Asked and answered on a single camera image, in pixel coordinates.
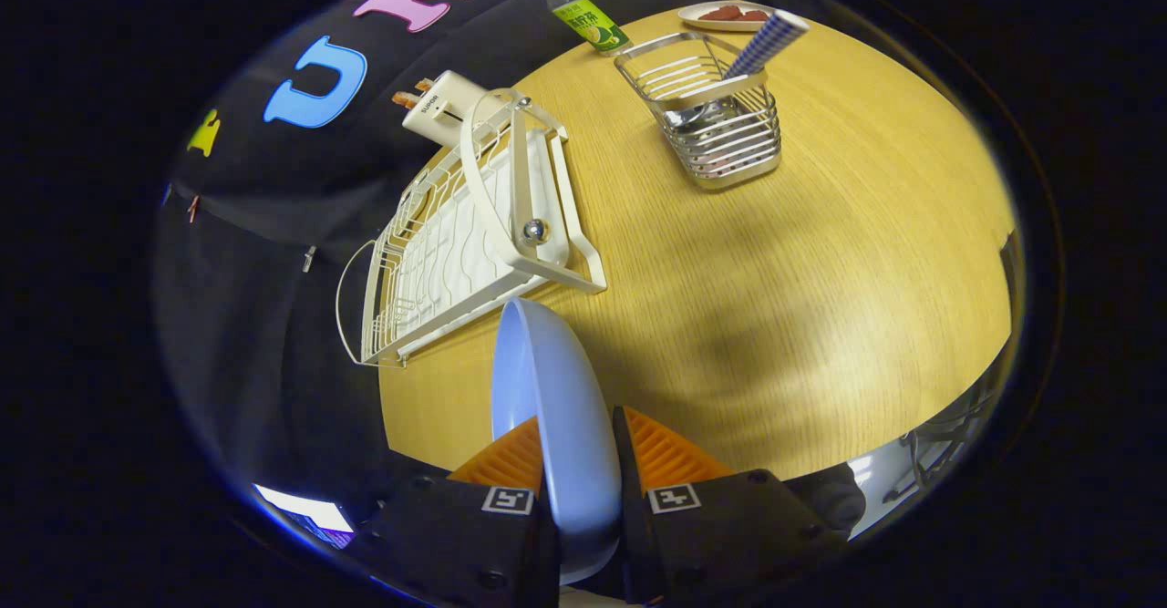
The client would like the green label drink bottle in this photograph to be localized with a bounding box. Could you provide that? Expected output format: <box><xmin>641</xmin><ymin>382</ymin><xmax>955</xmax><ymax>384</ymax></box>
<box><xmin>534</xmin><ymin>0</ymin><xmax>632</xmax><ymax>56</ymax></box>

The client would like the checked handle metal spoon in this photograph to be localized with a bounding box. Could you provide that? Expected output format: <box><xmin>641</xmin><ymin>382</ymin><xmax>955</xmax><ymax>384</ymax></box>
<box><xmin>658</xmin><ymin>9</ymin><xmax>811</xmax><ymax>131</ymax></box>

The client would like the white wire dish rack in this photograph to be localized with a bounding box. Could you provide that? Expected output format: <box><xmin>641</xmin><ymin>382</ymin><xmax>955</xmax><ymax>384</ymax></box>
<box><xmin>336</xmin><ymin>88</ymin><xmax>609</xmax><ymax>369</ymax></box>

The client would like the small white oval plate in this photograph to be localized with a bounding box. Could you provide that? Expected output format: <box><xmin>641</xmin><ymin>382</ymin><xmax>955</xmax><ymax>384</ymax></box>
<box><xmin>677</xmin><ymin>0</ymin><xmax>776</xmax><ymax>33</ymax></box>

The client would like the lit computer monitor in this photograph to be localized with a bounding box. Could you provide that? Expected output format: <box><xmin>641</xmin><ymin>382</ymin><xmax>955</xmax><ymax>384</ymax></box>
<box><xmin>253</xmin><ymin>483</ymin><xmax>355</xmax><ymax>550</ymax></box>

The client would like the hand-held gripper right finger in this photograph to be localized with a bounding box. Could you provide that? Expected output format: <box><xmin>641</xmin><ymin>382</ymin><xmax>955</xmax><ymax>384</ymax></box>
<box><xmin>611</xmin><ymin>405</ymin><xmax>852</xmax><ymax>607</ymax></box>

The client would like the cream toaster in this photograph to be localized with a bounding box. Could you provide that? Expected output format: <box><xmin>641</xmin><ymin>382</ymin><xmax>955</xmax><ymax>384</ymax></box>
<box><xmin>392</xmin><ymin>70</ymin><xmax>491</xmax><ymax>147</ymax></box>

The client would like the blue plate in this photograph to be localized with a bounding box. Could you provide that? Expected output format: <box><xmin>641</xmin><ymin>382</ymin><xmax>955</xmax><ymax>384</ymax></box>
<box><xmin>491</xmin><ymin>296</ymin><xmax>623</xmax><ymax>586</ymax></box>

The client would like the silver wire basket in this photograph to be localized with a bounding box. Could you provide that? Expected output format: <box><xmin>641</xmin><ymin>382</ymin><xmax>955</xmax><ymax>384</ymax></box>
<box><xmin>614</xmin><ymin>31</ymin><xmax>783</xmax><ymax>191</ymax></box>

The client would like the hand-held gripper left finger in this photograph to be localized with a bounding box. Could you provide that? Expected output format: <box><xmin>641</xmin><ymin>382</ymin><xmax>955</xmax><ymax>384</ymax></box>
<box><xmin>349</xmin><ymin>415</ymin><xmax>563</xmax><ymax>608</ymax></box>

